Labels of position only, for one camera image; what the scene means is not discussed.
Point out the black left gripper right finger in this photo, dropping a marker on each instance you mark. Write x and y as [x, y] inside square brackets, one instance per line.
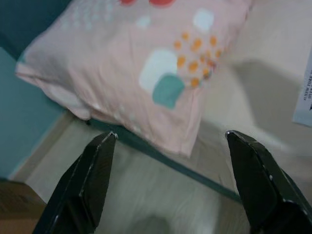
[265, 185]

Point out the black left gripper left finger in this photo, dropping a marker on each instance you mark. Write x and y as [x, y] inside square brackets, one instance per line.
[85, 185]

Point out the white book with blue letters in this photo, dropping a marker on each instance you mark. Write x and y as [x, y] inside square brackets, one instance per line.
[304, 97]

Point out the pink pillow with orange patches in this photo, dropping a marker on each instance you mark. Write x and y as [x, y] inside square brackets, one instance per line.
[117, 73]

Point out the brown wooden nightstand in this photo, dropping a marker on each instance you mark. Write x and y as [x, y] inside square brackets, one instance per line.
[19, 207]

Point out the teal bed base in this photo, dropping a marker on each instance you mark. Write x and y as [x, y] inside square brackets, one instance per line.
[175, 165]

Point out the bed with cream sheet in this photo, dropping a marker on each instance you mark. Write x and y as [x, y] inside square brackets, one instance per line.
[263, 92]

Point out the teal upholstered headboard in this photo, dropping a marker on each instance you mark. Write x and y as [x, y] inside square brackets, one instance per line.
[26, 24]

